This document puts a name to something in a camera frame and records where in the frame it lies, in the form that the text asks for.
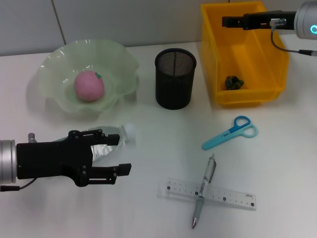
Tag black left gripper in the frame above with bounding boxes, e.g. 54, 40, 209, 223
16, 129, 132, 187

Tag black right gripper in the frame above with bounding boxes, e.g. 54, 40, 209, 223
221, 10, 298, 31

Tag clear green-label water bottle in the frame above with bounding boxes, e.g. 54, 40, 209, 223
51, 123, 136, 163

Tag green plastic wrapper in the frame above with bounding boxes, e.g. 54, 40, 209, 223
224, 75, 245, 90

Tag pink toy peach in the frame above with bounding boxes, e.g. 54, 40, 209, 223
73, 70, 105, 102

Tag black mesh pen holder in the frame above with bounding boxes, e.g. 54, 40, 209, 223
155, 48, 198, 110

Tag green wavy glass fruit plate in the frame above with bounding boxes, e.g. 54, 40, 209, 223
37, 39, 141, 122

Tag silver ballpoint pen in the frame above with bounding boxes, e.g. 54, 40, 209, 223
190, 153, 217, 229

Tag blue scissors with cover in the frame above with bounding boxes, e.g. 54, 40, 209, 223
202, 116, 259, 151

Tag transparent plastic ruler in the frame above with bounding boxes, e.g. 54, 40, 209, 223
157, 177, 257, 211

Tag yellow plastic bin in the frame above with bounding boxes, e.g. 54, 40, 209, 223
200, 1, 290, 109

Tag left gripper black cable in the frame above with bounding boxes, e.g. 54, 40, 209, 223
0, 133, 37, 192

